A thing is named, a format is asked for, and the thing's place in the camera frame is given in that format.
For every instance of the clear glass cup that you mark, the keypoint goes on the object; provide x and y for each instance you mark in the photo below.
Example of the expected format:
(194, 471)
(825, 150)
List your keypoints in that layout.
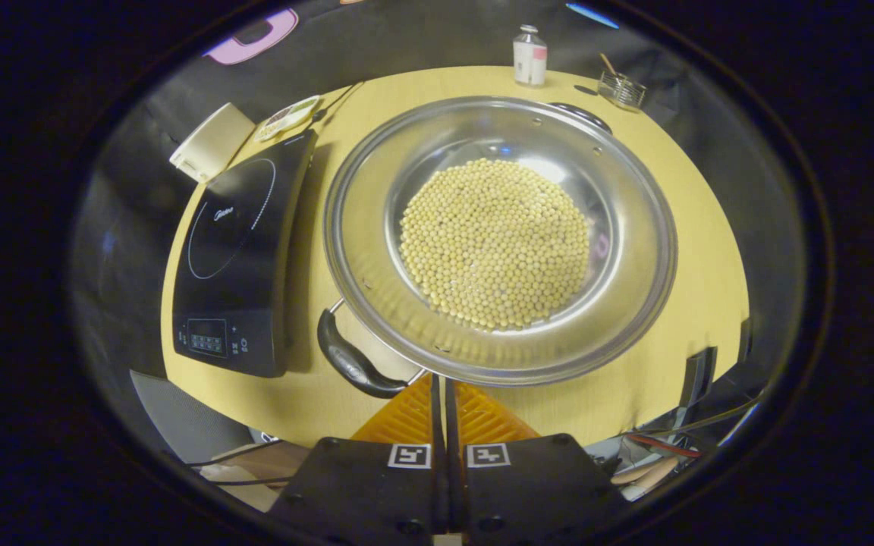
(622, 92)

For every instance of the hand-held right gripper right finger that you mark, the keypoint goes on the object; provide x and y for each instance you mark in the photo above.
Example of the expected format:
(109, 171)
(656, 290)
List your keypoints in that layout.
(528, 485)

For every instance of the white toaster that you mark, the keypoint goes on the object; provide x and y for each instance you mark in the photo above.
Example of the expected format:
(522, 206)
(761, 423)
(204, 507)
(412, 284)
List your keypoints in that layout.
(209, 144)

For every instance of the pile of yellow soybeans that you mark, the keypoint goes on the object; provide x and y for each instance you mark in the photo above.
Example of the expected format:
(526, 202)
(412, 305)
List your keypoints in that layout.
(494, 243)

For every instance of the black induction cooktop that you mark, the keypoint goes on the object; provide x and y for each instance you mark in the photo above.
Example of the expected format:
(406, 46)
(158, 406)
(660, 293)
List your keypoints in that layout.
(240, 280)

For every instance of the white plastic bottle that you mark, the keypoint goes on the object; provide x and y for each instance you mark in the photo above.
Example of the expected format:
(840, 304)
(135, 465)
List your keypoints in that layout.
(529, 61)

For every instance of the white divided dish of beans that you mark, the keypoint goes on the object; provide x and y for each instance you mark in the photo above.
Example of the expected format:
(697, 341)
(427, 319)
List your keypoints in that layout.
(285, 117)

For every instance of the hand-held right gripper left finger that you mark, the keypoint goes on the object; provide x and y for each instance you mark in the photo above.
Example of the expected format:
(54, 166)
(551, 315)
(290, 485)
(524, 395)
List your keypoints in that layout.
(376, 485)

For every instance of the brown wooden stick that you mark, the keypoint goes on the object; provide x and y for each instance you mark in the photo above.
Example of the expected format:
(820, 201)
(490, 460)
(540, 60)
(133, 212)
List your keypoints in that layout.
(607, 64)

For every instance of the small black round disc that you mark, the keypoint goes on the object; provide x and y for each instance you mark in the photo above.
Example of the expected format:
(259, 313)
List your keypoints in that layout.
(585, 89)

